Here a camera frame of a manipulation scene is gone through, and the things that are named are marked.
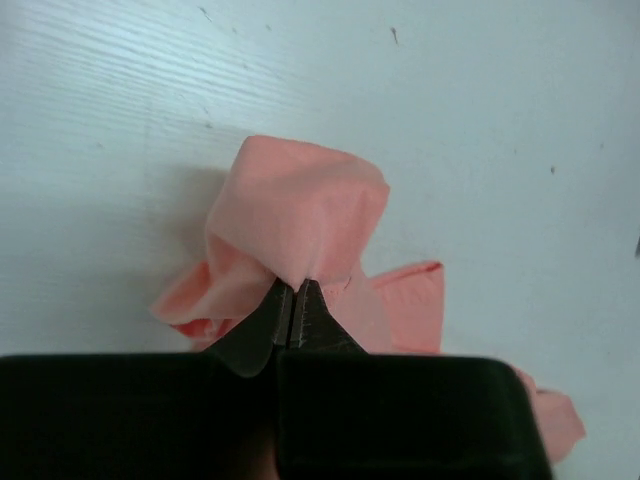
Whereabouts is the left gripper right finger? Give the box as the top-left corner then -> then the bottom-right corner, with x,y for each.
286,279 -> 365,354

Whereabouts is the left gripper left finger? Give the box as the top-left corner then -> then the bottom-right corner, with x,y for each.
209,279 -> 294,378

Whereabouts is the pink t-shirt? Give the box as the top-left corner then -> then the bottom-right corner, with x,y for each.
153,136 -> 585,479

